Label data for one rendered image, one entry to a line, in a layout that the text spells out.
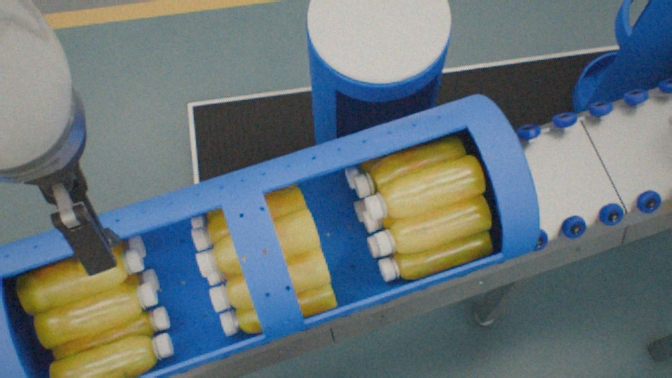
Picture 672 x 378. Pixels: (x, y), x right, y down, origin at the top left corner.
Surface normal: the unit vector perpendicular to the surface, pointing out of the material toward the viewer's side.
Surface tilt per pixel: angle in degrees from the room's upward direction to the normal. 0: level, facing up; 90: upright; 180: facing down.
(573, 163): 0
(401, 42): 0
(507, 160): 10
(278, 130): 0
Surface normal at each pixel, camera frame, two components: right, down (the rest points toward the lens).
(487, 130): -0.09, -0.54
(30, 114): 0.82, 0.57
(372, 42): -0.01, -0.35
